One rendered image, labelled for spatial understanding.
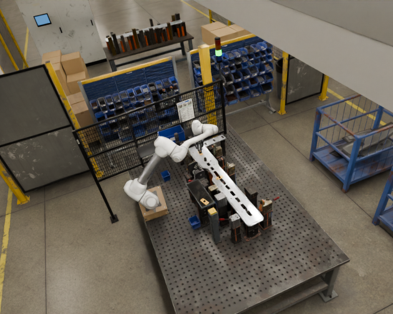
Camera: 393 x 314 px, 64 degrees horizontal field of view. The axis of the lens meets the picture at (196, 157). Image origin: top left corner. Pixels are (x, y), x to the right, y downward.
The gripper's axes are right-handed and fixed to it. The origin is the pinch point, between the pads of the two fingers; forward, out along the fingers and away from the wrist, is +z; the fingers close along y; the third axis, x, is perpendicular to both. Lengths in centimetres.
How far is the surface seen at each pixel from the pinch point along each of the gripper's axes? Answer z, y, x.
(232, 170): 8.2, 18.2, -42.7
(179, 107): -31, 3, 55
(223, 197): -4, -15, -83
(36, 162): 44, -197, 167
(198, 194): -9, -35, -70
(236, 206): 7, -6, -91
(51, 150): 32, -170, 165
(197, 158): 6.6, -6.3, -4.0
